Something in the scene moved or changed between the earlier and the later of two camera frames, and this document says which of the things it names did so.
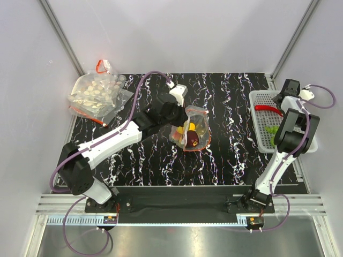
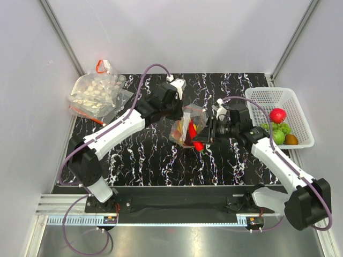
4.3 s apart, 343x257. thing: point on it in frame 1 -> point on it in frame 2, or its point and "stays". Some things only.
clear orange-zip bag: (194, 135) stays
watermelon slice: (176, 135) stays
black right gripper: (274, 99) -> (209, 133)
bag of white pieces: (97, 95) stays
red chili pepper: (268, 107) -> (198, 145)
